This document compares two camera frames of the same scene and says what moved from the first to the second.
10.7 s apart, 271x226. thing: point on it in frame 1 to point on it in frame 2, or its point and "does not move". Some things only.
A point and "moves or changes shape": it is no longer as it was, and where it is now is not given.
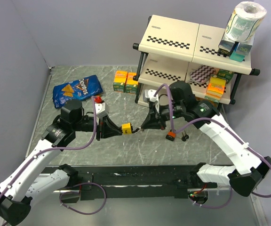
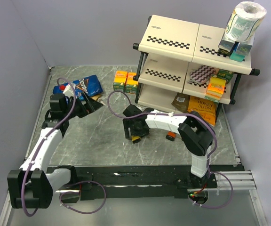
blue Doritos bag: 80,90 does not move
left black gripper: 107,128 to 93,104
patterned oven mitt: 201,74 does not move
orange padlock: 171,135 does not move
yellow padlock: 126,128 moves or changes shape
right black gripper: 154,120 to 128,124
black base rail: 95,183 does not move
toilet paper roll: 244,21 does not move
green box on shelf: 225,74 does not move
